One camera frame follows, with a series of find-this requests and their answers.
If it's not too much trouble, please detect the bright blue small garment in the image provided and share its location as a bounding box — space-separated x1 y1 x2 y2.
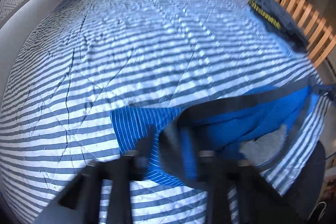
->
110 84 317 187

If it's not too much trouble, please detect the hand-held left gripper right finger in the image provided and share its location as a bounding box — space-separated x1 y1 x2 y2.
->
182 131 266 224

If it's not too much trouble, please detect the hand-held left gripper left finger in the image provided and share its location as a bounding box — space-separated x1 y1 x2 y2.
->
37 129 156 224

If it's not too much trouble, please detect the blue white striped bed blanket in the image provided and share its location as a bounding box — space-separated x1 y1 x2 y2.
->
0 0 330 224

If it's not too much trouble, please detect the dark blue garment yellow band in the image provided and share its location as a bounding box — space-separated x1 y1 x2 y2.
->
248 0 311 54

